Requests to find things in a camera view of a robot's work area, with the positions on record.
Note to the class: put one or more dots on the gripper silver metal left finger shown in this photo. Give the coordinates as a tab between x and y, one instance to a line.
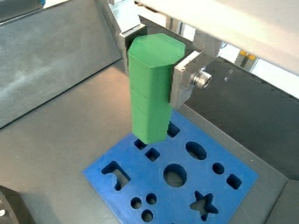
129	25

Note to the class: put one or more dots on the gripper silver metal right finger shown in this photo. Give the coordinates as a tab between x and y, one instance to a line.
189	73

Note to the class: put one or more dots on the green hexagonal prism block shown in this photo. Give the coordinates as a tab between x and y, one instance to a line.
153	56

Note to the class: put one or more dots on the black round object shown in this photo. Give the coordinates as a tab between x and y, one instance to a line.
14	211

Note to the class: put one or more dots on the blue shape sorting board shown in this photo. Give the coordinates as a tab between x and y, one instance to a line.
182	181

